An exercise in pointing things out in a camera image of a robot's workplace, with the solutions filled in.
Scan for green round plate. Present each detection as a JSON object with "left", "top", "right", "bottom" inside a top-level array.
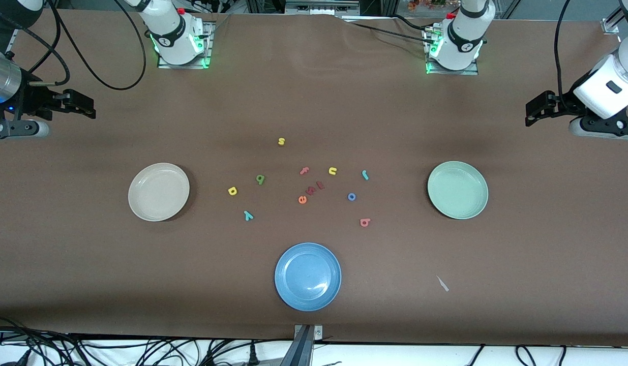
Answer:
[{"left": 427, "top": 161, "right": 489, "bottom": 220}]

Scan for beige round plate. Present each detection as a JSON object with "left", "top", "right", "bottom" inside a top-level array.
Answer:
[{"left": 128, "top": 163, "right": 190, "bottom": 222}]

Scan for orange artificial flowers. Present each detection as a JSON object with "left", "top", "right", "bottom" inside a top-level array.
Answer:
[{"left": 407, "top": 0, "right": 446, "bottom": 12}]

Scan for brown table cover sheet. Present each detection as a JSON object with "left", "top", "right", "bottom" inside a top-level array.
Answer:
[{"left": 0, "top": 9, "right": 628, "bottom": 346}]

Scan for blue round plate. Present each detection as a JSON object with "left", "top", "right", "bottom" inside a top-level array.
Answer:
[{"left": 275, "top": 242, "right": 342, "bottom": 312}]

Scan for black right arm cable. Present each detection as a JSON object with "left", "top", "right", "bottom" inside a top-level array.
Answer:
[{"left": 9, "top": 0, "right": 147, "bottom": 91}]

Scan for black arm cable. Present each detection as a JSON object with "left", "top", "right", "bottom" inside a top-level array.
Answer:
[
  {"left": 9, "top": 0, "right": 147, "bottom": 91},
  {"left": 554, "top": 0, "right": 574, "bottom": 100}
]

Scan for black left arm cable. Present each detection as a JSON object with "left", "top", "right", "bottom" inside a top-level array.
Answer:
[{"left": 554, "top": 0, "right": 574, "bottom": 100}]

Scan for aluminium frame profile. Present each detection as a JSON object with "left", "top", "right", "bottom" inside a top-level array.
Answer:
[{"left": 601, "top": 0, "right": 628, "bottom": 35}]

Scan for black base power cable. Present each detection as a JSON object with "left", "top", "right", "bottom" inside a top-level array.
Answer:
[
  {"left": 392, "top": 14, "right": 440, "bottom": 34},
  {"left": 343, "top": 19, "right": 436, "bottom": 46}
]

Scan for metal frame bracket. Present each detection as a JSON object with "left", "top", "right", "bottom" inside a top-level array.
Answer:
[{"left": 285, "top": 0, "right": 361, "bottom": 16}]

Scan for grey camera stand post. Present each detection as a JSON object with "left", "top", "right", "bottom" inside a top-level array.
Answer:
[{"left": 281, "top": 324, "right": 324, "bottom": 366}]

